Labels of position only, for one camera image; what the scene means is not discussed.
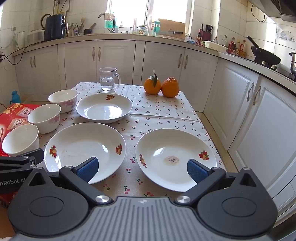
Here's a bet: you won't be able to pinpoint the utensil holder with utensils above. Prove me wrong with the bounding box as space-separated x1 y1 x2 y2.
68 19 86 36

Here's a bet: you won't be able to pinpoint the wall sticker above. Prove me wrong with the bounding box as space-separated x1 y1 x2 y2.
279 30 293 42

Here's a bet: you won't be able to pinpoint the black gas stove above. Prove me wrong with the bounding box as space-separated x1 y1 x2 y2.
254 59 296 80

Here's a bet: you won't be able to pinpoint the dark mortar with pestle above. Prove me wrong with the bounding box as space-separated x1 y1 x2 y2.
84 23 96 35

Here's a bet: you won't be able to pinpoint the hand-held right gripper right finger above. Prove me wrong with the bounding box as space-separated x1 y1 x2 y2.
174 159 264 207

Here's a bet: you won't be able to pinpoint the kitchen window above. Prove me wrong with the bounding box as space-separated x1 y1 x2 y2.
107 0 193 33

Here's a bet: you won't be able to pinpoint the range hood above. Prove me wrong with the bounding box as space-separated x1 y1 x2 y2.
248 0 296 22

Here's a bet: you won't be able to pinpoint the bumpy orange without leaf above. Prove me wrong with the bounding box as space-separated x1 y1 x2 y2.
161 77 179 98

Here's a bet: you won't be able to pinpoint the white plastic container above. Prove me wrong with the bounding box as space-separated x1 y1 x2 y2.
204 40 228 52

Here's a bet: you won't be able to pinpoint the clear glass mug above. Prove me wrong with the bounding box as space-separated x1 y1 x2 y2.
99 67 121 91

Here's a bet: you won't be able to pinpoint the white plate with fruit print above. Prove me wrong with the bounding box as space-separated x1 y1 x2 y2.
76 93 133 124
135 128 217 192
44 122 126 184

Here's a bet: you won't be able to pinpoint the red printed box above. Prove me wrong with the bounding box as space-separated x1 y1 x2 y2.
0 103 44 207

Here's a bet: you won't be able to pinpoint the white countertop appliance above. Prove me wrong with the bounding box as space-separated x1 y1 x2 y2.
27 30 45 44

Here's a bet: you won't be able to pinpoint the white kitchen cabinets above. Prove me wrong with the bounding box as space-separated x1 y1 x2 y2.
14 39 296 223

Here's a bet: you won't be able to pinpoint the metal kitchen faucet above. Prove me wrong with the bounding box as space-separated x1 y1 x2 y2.
98 13 115 33

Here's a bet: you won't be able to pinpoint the kettle with arched handle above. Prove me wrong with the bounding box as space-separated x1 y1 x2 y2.
41 13 52 29

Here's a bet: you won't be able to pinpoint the white bowl with pink flowers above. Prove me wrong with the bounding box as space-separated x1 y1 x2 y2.
48 89 78 113
2 124 40 157
27 103 61 134

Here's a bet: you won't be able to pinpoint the dark air fryer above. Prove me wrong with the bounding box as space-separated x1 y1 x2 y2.
44 14 66 42

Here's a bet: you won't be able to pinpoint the stainless steel pot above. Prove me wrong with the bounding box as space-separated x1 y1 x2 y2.
289 51 296 75

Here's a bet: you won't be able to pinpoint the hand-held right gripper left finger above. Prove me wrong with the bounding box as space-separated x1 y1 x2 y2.
25 157 114 207

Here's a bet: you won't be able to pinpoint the wooden cutting board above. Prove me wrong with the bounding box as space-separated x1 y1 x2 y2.
158 19 186 35

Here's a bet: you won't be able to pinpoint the black wok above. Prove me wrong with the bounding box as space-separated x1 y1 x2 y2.
246 36 281 66

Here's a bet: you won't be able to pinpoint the orange with green leaf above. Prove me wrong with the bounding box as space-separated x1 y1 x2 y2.
144 69 162 95

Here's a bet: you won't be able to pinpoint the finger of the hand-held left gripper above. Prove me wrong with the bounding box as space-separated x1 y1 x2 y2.
0 148 44 172

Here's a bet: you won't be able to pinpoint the yellow oil bottle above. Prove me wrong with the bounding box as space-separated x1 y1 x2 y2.
238 40 247 58

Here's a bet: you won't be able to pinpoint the white canister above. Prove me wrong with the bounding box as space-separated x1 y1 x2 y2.
16 31 25 48

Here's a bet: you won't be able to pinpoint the blue plastic object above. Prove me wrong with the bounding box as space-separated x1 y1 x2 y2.
9 91 22 103

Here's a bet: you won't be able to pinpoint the red knife block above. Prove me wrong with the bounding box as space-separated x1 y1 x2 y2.
202 24 213 41

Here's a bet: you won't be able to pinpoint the beige kitchen countertop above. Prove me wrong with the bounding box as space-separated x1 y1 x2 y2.
11 32 296 98

